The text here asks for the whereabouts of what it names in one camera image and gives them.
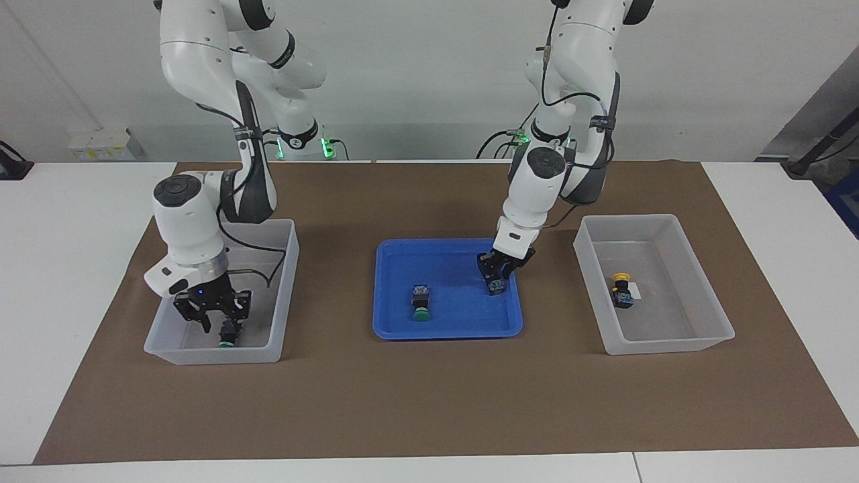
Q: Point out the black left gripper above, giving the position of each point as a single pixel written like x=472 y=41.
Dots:
x=507 y=260

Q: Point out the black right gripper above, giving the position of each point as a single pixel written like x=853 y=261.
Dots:
x=215 y=298

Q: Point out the yellow push button switch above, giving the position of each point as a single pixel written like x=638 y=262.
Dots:
x=622 y=292
x=497 y=288

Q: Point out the green push button switch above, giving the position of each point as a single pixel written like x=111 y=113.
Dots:
x=421 y=303
x=228 y=333

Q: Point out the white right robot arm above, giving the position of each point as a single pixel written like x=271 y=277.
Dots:
x=201 y=67

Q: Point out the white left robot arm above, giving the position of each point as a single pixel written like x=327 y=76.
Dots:
x=570 y=67

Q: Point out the translucent white plastic box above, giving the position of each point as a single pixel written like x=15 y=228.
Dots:
x=275 y=295
x=671 y=329

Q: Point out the blue plastic tray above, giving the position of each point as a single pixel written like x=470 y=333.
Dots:
x=443 y=322

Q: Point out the brown table mat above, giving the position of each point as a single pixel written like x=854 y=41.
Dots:
x=429 y=402

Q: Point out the black desktop device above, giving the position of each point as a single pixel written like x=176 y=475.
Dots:
x=13 y=164

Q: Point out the black stand pole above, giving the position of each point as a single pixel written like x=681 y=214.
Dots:
x=815 y=151

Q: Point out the blue floor object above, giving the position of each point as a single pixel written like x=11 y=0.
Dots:
x=847 y=201

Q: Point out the white wall socket box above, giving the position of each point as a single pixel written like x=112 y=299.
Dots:
x=104 y=144

